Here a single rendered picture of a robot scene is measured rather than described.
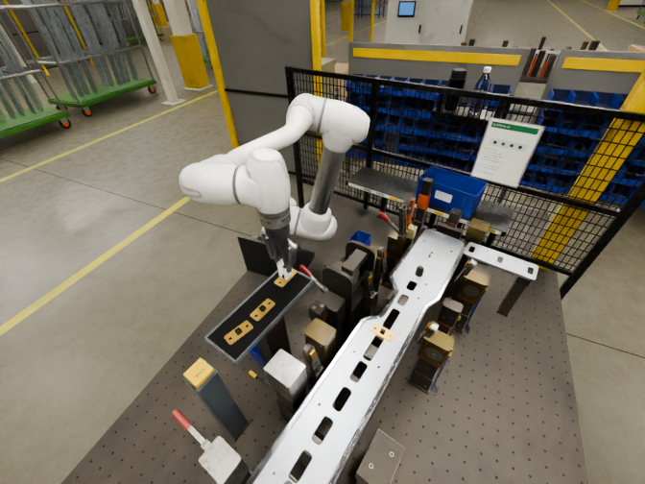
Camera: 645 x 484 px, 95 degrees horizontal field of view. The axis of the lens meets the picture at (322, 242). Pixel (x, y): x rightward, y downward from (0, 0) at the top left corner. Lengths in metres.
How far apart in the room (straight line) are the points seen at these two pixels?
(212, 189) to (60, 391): 2.17
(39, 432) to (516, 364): 2.63
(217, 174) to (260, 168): 0.12
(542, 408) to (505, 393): 0.13
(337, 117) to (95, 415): 2.23
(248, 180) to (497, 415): 1.24
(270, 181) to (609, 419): 2.37
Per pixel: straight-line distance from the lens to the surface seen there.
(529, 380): 1.59
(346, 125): 1.23
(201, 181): 0.81
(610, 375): 2.78
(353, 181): 1.84
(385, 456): 0.96
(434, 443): 1.35
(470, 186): 1.77
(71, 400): 2.68
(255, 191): 0.76
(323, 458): 0.98
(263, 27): 3.44
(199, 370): 0.96
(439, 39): 7.74
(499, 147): 1.71
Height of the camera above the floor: 1.96
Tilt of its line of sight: 42 degrees down
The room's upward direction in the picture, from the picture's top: 2 degrees counter-clockwise
